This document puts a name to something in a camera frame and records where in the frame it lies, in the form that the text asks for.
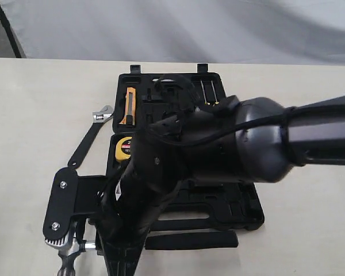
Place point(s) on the yellow screwdriver left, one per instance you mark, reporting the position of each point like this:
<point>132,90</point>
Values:
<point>204,93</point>

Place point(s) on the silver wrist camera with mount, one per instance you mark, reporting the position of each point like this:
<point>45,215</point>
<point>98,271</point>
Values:
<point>73,198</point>

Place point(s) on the orange utility knife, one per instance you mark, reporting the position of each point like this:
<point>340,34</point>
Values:
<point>130,107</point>

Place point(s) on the black adjustable wrench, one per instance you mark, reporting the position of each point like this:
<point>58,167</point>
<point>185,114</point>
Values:
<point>99,119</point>

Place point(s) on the black plastic tool case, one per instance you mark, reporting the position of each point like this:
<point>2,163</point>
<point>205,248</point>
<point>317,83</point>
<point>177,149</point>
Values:
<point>180,176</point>

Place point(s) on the white backdrop cloth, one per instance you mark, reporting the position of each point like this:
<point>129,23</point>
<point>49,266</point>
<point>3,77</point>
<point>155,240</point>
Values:
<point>264,32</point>

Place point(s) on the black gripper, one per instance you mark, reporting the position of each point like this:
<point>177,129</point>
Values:
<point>120,246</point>

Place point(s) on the yellow screwdriver right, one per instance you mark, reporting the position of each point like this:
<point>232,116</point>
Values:
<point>215,99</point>

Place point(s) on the black metal stand pole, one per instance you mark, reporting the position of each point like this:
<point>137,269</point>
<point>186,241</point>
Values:
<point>10,34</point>

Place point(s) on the yellow screwdriver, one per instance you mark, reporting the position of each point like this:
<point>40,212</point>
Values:
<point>215,99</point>
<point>204,93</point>

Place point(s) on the claw hammer black handle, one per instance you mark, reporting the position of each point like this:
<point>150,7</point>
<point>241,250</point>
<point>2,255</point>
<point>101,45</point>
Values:
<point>172,242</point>

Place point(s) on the yellow measuring tape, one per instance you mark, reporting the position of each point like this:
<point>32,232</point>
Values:
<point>123,149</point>

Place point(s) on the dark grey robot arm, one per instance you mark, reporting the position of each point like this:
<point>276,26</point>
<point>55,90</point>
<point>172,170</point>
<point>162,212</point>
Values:
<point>256,140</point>

